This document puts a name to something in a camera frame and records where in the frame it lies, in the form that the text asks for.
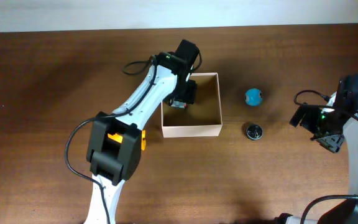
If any pink cardboard box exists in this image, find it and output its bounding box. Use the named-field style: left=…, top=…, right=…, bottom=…
left=161, top=73, right=223, bottom=138

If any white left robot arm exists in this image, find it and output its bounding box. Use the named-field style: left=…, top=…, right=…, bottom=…
left=84, top=50, right=202, bottom=223

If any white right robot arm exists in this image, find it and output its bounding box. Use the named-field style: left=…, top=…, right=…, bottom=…
left=274, top=90, right=358, bottom=224

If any blue toy ball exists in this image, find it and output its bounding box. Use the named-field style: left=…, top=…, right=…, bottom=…
left=245, top=88, right=263, bottom=106

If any round black tin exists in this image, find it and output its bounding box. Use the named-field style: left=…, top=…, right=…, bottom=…
left=246, top=124, right=264, bottom=141

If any yellow toy animal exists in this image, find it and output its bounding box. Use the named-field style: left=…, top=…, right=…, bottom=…
left=108, top=130, right=146, bottom=151

